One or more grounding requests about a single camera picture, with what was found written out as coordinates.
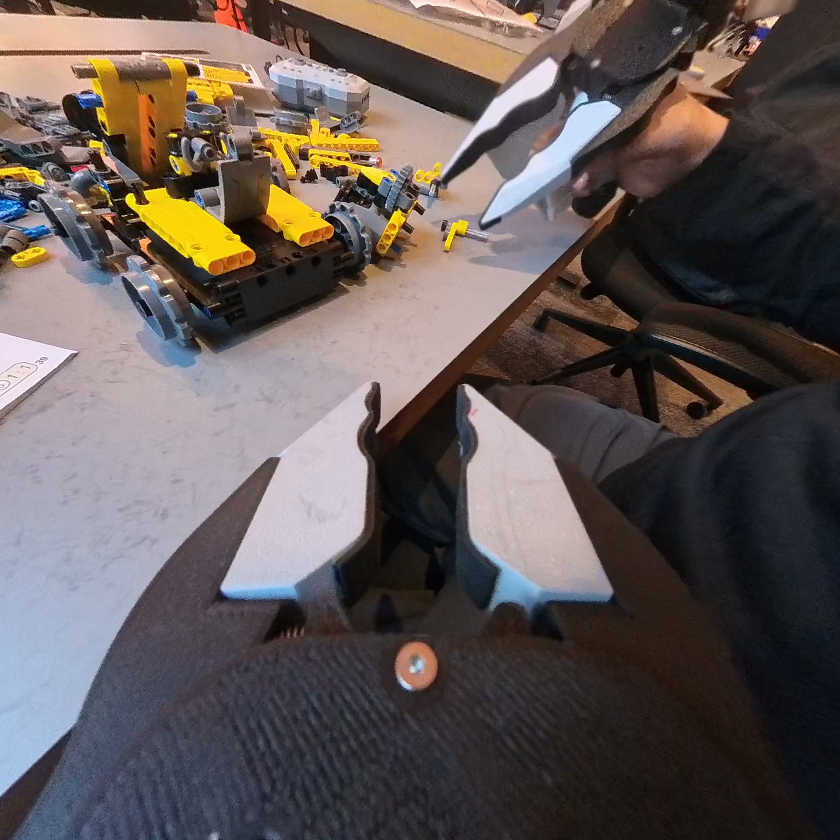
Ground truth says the instruction booklet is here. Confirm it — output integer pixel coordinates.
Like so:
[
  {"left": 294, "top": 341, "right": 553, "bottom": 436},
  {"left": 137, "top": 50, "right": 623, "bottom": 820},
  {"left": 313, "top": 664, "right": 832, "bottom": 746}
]
[{"left": 0, "top": 331, "right": 78, "bottom": 421}]

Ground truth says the printed paper sheet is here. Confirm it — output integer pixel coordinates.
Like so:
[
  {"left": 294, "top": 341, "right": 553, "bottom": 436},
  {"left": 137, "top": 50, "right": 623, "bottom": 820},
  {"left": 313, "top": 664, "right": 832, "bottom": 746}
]
[{"left": 420, "top": 0, "right": 546, "bottom": 27}]

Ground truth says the grey brick battery hub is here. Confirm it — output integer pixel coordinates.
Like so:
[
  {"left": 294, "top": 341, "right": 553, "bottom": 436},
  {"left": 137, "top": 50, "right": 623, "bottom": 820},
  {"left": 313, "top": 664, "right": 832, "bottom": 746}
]
[{"left": 268, "top": 58, "right": 370, "bottom": 119}]

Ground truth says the sticker sheet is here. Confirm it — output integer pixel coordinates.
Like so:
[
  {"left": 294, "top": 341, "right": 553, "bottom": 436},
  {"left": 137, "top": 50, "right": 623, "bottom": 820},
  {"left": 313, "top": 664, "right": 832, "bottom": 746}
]
[{"left": 141, "top": 51, "right": 271, "bottom": 86}]

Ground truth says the pile of dark grey bricks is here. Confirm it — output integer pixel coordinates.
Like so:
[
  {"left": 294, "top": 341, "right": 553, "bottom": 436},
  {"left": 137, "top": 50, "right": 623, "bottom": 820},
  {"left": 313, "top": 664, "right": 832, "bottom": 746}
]
[{"left": 0, "top": 92, "right": 93, "bottom": 273}]

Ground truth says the small yellow grey axle assembly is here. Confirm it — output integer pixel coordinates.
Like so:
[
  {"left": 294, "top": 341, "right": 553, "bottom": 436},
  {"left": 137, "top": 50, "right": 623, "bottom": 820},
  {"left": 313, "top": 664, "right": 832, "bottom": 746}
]
[{"left": 441, "top": 220, "right": 490, "bottom": 253}]

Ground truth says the person's right hand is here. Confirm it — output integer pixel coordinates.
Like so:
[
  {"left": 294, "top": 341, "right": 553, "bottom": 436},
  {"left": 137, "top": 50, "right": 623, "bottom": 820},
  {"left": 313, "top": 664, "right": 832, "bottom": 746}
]
[{"left": 587, "top": 82, "right": 731, "bottom": 199}]

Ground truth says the pile of yellow beam bricks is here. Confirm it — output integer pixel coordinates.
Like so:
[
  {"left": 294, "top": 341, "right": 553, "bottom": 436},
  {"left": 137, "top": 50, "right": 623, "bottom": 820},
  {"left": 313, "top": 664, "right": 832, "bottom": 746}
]
[{"left": 252, "top": 108, "right": 385, "bottom": 188}]

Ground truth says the yellow black brick vehicle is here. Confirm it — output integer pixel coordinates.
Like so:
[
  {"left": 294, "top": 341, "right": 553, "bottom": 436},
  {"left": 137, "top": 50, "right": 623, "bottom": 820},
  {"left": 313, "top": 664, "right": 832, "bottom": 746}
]
[{"left": 36, "top": 56, "right": 376, "bottom": 349}]

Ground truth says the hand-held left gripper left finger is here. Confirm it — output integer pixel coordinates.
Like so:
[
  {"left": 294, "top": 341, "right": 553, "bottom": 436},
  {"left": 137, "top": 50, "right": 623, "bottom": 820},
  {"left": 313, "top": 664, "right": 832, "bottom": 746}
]
[{"left": 220, "top": 382, "right": 383, "bottom": 608}]

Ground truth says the grey desk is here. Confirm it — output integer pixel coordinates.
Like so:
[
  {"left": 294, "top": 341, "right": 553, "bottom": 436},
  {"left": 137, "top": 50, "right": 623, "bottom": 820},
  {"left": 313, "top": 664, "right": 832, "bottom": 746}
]
[{"left": 0, "top": 13, "right": 621, "bottom": 795}]

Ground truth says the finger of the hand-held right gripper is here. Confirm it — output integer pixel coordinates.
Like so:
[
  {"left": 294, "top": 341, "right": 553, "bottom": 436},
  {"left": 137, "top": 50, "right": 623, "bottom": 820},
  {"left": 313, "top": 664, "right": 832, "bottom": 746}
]
[
  {"left": 479, "top": 96, "right": 623, "bottom": 231},
  {"left": 441, "top": 55, "right": 573, "bottom": 183}
]

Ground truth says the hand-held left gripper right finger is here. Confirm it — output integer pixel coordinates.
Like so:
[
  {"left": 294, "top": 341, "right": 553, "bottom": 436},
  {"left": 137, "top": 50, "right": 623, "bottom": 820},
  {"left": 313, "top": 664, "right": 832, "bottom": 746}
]
[{"left": 455, "top": 385, "right": 616, "bottom": 614}]

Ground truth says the yellow gear brick subassembly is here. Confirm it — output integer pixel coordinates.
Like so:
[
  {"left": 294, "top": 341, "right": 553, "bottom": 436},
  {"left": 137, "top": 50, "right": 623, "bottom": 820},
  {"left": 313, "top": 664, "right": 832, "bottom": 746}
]
[{"left": 335, "top": 163, "right": 448, "bottom": 265}]

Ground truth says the black office chair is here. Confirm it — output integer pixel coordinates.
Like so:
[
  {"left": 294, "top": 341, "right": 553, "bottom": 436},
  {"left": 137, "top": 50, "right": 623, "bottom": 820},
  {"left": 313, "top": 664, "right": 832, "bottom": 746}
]
[{"left": 530, "top": 243, "right": 840, "bottom": 424}]

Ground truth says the person's right forearm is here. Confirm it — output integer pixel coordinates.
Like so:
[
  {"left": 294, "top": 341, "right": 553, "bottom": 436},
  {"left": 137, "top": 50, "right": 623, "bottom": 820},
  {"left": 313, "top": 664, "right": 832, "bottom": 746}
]
[{"left": 620, "top": 0, "right": 840, "bottom": 349}]

